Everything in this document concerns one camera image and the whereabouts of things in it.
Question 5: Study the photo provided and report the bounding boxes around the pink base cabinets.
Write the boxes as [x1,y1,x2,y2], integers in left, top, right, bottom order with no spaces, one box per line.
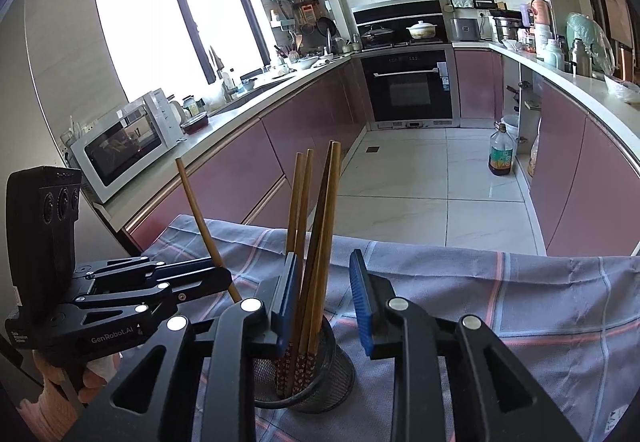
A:
[452,47,640,258]
[122,55,373,253]

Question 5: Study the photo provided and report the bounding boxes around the green fan in plastic cover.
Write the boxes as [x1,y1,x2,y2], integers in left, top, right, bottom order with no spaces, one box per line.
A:
[566,12,615,76]

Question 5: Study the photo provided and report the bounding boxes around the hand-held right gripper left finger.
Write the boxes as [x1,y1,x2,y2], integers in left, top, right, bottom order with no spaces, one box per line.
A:
[62,252,301,442]

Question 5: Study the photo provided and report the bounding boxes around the long brown chopstick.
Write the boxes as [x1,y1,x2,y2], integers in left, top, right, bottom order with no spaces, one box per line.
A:
[175,157,243,303]

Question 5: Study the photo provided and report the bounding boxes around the blue checked tablecloth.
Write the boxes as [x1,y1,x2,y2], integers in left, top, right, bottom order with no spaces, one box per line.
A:
[142,215,640,442]

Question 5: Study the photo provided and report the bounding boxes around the black built-in oven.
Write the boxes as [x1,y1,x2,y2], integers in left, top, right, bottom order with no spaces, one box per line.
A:
[360,47,461,129]

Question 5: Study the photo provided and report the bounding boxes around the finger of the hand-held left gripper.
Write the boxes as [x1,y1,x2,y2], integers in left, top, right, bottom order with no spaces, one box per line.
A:
[75,266,234,316]
[75,256,217,284]

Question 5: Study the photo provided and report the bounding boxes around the cooking oil bottle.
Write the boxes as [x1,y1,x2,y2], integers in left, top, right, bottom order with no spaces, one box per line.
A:
[487,121,516,177]

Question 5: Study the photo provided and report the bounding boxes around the pale green jar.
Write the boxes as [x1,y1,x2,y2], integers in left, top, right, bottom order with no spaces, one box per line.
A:
[544,38,566,69]

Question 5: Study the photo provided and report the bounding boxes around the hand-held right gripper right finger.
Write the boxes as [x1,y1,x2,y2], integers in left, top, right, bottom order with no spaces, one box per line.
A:
[349,249,586,442]

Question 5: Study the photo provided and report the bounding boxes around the black mesh utensil holder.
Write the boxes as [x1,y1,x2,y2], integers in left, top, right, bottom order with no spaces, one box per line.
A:
[252,315,356,413]

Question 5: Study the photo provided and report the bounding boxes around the bunch of wooden chopsticks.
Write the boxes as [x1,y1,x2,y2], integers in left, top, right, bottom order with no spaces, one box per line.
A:
[275,140,342,398]

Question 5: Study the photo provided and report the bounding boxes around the person's left hand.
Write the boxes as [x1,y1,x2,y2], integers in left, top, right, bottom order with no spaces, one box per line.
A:
[32,349,122,405]

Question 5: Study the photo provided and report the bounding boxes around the pink kettle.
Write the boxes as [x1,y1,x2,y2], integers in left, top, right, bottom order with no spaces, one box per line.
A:
[530,0,555,40]

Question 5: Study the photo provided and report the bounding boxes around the black pot with glass lid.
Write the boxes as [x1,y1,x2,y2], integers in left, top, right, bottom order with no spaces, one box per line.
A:
[361,25,396,46]

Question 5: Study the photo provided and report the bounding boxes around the white casserole pot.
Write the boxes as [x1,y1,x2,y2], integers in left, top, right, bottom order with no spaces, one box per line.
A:
[406,21,440,40]

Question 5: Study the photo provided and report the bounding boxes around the black cooker hood panel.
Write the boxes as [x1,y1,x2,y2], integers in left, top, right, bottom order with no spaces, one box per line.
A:
[352,0,447,48]

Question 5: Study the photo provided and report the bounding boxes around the white toaster oven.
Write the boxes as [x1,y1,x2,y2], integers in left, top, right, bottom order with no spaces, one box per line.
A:
[70,88,185,204]

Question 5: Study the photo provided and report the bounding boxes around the steel cooking pot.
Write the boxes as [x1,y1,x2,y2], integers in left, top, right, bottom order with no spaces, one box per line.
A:
[492,15,523,42]

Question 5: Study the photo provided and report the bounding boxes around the white bottle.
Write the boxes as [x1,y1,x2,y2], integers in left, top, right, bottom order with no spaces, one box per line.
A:
[534,22,553,59]

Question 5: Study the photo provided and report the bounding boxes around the steel thermos flask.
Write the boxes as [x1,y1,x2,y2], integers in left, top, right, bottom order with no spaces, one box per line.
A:
[570,38,592,76]

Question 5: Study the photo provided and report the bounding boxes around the large kitchen window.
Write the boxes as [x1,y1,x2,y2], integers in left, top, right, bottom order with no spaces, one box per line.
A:
[90,0,266,106]

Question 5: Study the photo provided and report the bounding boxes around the steel sink faucet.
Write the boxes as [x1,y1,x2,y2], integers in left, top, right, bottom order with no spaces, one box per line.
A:
[207,45,236,103]

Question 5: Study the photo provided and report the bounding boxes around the white plastic bag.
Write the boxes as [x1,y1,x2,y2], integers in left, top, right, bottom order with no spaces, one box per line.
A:
[603,74,640,103]

